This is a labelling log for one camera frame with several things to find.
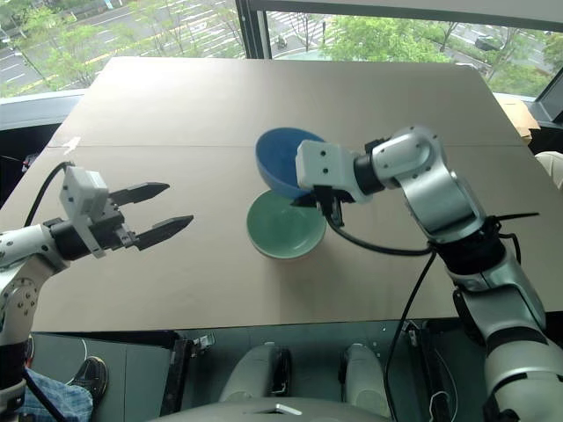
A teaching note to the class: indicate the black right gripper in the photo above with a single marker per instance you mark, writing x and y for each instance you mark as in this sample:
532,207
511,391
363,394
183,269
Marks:
331,203

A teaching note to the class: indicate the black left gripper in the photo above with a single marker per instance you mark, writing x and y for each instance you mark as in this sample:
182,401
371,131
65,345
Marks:
110,226

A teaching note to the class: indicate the blue bowl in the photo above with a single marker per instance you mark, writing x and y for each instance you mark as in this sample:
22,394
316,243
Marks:
277,151

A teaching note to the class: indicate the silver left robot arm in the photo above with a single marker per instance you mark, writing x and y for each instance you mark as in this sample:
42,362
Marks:
17,246

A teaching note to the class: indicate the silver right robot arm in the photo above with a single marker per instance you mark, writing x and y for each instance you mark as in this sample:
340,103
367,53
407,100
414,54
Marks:
444,193

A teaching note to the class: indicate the green bowl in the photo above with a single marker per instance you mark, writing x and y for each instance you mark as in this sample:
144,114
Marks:
281,233

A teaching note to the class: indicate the brown cardboard table cover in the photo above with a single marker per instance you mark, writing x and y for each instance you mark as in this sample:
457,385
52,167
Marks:
176,110

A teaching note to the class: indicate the white tape piece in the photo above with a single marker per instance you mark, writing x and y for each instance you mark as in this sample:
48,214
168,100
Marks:
71,145

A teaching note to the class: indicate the black shoe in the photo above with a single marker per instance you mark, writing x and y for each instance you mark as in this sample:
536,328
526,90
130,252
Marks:
91,378

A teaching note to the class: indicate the silver left robot leg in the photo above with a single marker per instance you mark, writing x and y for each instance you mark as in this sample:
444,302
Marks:
250,373

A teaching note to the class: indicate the silver robot leg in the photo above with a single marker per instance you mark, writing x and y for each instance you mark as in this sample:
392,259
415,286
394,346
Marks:
365,378
250,373

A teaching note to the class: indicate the silver right robot leg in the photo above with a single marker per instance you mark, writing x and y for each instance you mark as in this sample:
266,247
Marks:
365,378

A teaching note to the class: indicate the black zip tie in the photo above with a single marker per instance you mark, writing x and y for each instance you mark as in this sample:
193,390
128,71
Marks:
514,216

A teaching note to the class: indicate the blue jeans leg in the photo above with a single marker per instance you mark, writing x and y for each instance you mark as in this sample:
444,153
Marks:
57,400

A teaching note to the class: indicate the brown cardboard box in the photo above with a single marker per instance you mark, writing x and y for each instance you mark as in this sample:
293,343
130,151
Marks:
521,118

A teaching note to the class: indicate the white rounded object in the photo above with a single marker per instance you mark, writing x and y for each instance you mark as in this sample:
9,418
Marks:
552,169

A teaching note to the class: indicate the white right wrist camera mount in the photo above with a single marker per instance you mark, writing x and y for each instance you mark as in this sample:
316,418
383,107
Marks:
323,165

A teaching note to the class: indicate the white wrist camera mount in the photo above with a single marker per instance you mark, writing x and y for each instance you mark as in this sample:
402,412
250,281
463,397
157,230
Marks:
323,165
81,193

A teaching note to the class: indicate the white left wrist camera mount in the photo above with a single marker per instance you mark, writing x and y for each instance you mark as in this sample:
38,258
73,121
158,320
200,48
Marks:
81,193

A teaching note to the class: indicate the black table bracket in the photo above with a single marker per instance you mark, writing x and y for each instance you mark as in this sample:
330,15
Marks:
178,373

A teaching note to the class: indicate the dark window frame post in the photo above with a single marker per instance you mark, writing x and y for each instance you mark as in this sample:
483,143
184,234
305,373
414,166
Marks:
251,26

